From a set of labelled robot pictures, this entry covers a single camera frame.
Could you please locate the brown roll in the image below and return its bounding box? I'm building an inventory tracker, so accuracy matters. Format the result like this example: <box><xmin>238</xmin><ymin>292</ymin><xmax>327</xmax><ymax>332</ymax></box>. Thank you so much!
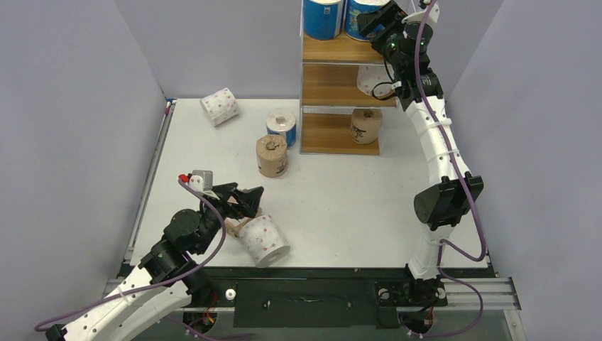
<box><xmin>224</xmin><ymin>196</ymin><xmax>263</xmax><ymax>238</ymax></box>
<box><xmin>256</xmin><ymin>134</ymin><xmax>288</xmax><ymax>178</ymax></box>
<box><xmin>351</xmin><ymin>108</ymin><xmax>383</xmax><ymax>144</ymax></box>

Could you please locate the blue roll front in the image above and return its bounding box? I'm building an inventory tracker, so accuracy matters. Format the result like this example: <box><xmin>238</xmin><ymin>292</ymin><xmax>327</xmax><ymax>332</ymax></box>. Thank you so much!
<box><xmin>302</xmin><ymin>0</ymin><xmax>345</xmax><ymax>40</ymax></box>

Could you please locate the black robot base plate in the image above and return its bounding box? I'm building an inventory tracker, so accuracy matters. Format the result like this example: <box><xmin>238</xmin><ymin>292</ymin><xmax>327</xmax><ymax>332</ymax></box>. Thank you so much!
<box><xmin>180</xmin><ymin>267</ymin><xmax>448</xmax><ymax>332</ymax></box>

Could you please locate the purple cable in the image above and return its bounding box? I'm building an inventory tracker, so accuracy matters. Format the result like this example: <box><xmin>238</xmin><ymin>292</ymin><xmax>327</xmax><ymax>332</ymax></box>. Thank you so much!
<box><xmin>413</xmin><ymin>0</ymin><xmax>488</xmax><ymax>339</ymax></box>
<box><xmin>33</xmin><ymin>178</ymin><xmax>228</xmax><ymax>341</ymax></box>

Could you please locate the white floral roll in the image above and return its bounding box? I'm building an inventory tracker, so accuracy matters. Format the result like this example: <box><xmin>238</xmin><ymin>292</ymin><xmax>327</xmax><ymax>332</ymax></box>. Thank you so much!
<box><xmin>199</xmin><ymin>87</ymin><xmax>241</xmax><ymax>127</ymax></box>
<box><xmin>356</xmin><ymin>65</ymin><xmax>394</xmax><ymax>97</ymax></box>
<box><xmin>239</xmin><ymin>215</ymin><xmax>291</xmax><ymax>269</ymax></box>

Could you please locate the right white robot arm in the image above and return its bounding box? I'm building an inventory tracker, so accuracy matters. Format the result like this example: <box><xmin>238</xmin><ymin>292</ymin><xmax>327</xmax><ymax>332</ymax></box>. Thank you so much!
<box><xmin>358</xmin><ymin>1</ymin><xmax>483</xmax><ymax>303</ymax></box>

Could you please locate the blue roll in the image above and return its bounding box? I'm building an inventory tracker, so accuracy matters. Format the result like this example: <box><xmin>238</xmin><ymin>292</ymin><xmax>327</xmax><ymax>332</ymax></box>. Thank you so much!
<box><xmin>302</xmin><ymin>0</ymin><xmax>345</xmax><ymax>40</ymax></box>
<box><xmin>344</xmin><ymin>0</ymin><xmax>390</xmax><ymax>41</ymax></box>
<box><xmin>266</xmin><ymin>108</ymin><xmax>297</xmax><ymax>148</ymax></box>

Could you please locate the white wire wooden shelf rack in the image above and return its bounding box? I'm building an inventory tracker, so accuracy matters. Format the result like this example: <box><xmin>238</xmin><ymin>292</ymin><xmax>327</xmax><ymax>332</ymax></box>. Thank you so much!
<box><xmin>297</xmin><ymin>15</ymin><xmax>396</xmax><ymax>156</ymax></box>

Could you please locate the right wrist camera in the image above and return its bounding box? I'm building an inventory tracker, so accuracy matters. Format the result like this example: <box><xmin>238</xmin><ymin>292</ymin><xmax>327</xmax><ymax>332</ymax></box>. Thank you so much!
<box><xmin>402</xmin><ymin>1</ymin><xmax>440</xmax><ymax>26</ymax></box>

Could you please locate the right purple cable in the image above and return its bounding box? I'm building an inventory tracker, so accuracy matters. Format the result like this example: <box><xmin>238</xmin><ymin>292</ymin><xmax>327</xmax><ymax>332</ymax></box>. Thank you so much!
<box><xmin>413</xmin><ymin>0</ymin><xmax>488</xmax><ymax>339</ymax></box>

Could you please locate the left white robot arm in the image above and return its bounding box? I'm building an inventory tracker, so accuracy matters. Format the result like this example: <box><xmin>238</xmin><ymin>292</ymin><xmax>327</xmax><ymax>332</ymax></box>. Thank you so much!
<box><xmin>34</xmin><ymin>180</ymin><xmax>264</xmax><ymax>340</ymax></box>

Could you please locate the blue wrapped roll back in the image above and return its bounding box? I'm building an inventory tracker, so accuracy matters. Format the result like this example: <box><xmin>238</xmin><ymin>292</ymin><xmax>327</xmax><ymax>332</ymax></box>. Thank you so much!
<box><xmin>266</xmin><ymin>108</ymin><xmax>297</xmax><ymax>148</ymax></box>

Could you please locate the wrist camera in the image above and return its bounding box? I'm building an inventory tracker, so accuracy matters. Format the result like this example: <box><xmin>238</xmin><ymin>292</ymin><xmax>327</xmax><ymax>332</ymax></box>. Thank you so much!
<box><xmin>402</xmin><ymin>1</ymin><xmax>440</xmax><ymax>26</ymax></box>
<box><xmin>178</xmin><ymin>170</ymin><xmax>213</xmax><ymax>193</ymax></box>

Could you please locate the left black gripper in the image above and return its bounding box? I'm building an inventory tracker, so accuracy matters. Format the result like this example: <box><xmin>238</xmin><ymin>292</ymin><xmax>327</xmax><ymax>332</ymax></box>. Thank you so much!
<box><xmin>197</xmin><ymin>183</ymin><xmax>263</xmax><ymax>254</ymax></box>

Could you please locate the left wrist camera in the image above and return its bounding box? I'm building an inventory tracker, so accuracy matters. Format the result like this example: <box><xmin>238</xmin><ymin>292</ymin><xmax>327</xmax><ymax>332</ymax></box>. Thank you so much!
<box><xmin>178</xmin><ymin>170</ymin><xmax>213</xmax><ymax>193</ymax></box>

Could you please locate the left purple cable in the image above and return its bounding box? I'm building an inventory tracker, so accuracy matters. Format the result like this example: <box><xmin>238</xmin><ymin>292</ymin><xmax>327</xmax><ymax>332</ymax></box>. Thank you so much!
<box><xmin>33</xmin><ymin>178</ymin><xmax>228</xmax><ymax>341</ymax></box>

